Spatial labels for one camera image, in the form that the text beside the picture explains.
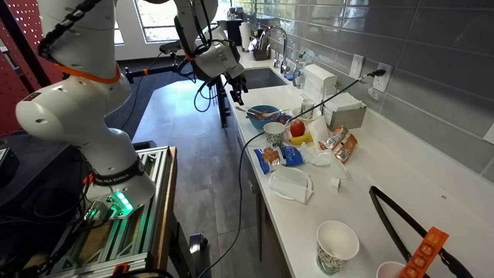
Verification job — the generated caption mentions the black and orange tongs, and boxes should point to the black and orange tongs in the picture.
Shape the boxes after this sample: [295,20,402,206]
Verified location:
[368,184,476,278]

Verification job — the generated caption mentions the white wall outlet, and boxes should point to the white wall outlet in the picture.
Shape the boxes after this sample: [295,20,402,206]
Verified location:
[373,60,394,94]

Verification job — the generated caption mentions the small white cup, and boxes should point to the small white cup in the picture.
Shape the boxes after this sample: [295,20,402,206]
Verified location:
[263,121,288,147]

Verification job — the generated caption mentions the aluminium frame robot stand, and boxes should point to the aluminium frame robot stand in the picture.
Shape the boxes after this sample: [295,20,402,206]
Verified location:
[44,145,180,278]

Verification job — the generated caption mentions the black box with light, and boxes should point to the black box with light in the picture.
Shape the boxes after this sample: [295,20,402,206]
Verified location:
[187,233,214,278]

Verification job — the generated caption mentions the white wall switch plate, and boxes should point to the white wall switch plate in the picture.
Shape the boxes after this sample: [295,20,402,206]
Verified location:
[349,53,366,81]

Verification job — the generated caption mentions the pretzel snack bag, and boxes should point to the pretzel snack bag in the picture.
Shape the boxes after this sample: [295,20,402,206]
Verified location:
[254,145,286,176]

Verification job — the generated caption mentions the red perforated panel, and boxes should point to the red perforated panel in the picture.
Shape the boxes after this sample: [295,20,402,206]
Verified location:
[0,0,65,139]

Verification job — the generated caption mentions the blue bowl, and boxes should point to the blue bowl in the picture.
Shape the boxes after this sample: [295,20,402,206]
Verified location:
[246,104,283,131]

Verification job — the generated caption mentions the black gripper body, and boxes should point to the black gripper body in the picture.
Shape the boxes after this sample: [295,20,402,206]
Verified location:
[220,64,248,96]

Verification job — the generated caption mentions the clear plastic wrapper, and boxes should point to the clear plastic wrapper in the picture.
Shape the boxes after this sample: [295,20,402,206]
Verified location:
[308,145,337,170]

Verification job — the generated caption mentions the window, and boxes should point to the window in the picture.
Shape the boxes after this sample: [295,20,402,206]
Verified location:
[113,0,234,47]

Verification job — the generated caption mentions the white tissue box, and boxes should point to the white tissue box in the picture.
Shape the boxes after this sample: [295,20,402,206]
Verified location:
[303,62,340,105]

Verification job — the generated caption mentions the blue snack packet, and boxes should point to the blue snack packet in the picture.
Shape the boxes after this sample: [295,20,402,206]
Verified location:
[280,144,306,169]

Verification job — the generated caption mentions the metal faucet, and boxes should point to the metal faucet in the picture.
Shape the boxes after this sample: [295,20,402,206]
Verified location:
[271,25,291,74]

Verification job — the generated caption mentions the orange plastic strip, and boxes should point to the orange plastic strip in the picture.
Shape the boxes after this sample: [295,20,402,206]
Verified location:
[397,226,451,278]

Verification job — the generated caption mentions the kitchen sink basin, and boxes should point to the kitchen sink basin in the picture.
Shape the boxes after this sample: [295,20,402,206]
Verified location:
[241,67,291,93]

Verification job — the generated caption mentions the black utensil holder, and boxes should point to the black utensil holder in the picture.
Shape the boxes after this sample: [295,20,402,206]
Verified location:
[251,30,274,64]

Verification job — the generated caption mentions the red apple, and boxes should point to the red apple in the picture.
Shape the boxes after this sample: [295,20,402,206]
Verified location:
[289,119,308,139]

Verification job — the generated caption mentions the thin power cable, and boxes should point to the thin power cable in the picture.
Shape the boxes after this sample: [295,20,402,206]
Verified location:
[197,70,385,278]

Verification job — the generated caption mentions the pink cup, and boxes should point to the pink cup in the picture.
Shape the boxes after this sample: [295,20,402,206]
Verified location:
[376,260,410,278]

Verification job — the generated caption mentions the patterned paper cup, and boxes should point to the patterned paper cup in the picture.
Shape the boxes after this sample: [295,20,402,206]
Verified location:
[315,220,362,277]

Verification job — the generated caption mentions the yellow banana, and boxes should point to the yellow banana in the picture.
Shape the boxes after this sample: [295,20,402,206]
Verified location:
[289,131,315,147]

